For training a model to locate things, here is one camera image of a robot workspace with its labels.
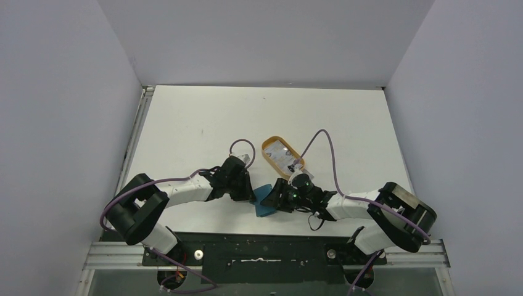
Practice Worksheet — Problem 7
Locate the blue leather card holder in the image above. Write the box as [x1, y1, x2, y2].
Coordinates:
[250, 184, 278, 219]

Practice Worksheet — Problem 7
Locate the loose silver card on table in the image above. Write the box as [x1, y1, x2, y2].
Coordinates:
[302, 169, 314, 180]

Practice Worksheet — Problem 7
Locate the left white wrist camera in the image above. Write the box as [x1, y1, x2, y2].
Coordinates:
[236, 154, 251, 166]

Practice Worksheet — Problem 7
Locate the aluminium frame rail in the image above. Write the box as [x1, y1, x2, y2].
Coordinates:
[74, 86, 156, 296]

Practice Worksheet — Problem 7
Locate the purple cable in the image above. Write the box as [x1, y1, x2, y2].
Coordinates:
[287, 129, 432, 296]
[99, 139, 257, 295]

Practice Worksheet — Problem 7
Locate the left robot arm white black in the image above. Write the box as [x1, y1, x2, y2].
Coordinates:
[100, 154, 255, 265]

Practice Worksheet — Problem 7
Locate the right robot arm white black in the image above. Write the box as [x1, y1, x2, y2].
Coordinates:
[261, 173, 437, 263]

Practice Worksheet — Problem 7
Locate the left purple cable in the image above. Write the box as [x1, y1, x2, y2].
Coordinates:
[99, 139, 257, 295]

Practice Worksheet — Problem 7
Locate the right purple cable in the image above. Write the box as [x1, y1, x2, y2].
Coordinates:
[287, 129, 432, 296]

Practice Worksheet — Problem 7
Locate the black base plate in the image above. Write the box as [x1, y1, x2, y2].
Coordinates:
[135, 232, 387, 289]

